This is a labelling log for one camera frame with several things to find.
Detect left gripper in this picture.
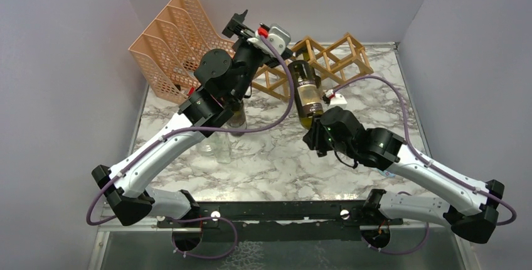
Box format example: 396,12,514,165
224,11,275,104

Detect green wine bottle front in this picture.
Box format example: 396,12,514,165
288,60,324,129

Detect green wine bottle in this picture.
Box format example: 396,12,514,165
288,60,324,129
226,100,247,130
293,40,310,62

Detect wooden wine rack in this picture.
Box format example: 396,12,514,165
252,33,374,102

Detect small clear glass bottle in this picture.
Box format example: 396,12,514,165
196,132,231,164

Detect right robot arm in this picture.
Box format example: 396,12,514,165
302,107,504,244

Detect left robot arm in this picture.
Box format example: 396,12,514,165
92,13,293,227

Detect clear bottle blue label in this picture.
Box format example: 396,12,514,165
381,171,396,178

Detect pink plastic file organizer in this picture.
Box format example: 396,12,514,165
129,0,235,104

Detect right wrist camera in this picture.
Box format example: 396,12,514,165
323,89,348,109

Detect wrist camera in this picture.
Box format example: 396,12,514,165
323,89,348,109
255,24,293,60

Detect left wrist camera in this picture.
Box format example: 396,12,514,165
255,24,293,60

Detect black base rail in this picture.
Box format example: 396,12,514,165
157,200,403,242

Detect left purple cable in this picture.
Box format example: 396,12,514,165
86,35,296,227

